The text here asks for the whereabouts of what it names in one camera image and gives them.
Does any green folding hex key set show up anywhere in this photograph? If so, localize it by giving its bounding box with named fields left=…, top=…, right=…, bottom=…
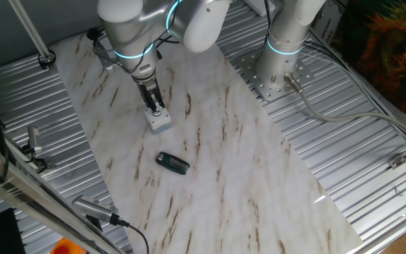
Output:
left=155, top=151, right=191, bottom=176

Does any grey cable with metal connector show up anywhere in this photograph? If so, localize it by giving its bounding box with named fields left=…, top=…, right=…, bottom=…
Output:
left=283, top=72, right=406, bottom=140

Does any metal pole with black base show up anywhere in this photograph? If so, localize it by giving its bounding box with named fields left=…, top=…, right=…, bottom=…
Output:
left=7, top=0, right=58, bottom=71

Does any aluminium corner bracket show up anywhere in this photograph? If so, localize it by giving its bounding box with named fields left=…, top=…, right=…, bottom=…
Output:
left=388, top=154, right=406, bottom=169

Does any cardboard box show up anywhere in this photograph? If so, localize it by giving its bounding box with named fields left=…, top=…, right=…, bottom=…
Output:
left=310, top=0, right=350, bottom=47

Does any silver camera on stand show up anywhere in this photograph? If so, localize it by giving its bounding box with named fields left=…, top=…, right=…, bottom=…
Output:
left=21, top=125, right=56, bottom=174

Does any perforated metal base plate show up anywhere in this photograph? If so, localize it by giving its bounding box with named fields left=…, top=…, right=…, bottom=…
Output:
left=231, top=44, right=316, bottom=102

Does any orange green fuzzy cloth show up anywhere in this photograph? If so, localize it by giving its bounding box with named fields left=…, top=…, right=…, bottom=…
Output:
left=331, top=0, right=406, bottom=130

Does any silver ribbed camera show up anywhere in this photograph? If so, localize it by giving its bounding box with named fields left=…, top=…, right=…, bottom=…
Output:
left=71, top=195, right=130, bottom=229

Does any black camera cable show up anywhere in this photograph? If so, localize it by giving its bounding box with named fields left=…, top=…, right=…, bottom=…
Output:
left=127, top=222, right=151, bottom=254

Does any orange emergency stop box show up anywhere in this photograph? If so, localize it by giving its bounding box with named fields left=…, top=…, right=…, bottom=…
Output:
left=49, top=237, right=88, bottom=254

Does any grey box with green button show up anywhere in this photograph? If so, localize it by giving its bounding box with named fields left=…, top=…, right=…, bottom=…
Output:
left=143, top=104, right=173, bottom=135

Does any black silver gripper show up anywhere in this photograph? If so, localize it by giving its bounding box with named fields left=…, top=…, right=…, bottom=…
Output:
left=135, top=77, right=166, bottom=116

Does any black flat device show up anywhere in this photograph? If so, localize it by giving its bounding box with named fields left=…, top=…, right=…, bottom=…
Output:
left=0, top=190, right=26, bottom=254

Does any wrist camera with grey bracket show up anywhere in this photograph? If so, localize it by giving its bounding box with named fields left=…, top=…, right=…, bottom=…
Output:
left=86, top=27, right=123, bottom=73

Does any marble pattern sheet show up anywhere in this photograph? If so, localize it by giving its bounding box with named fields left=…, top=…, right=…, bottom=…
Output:
left=49, top=31, right=364, bottom=254

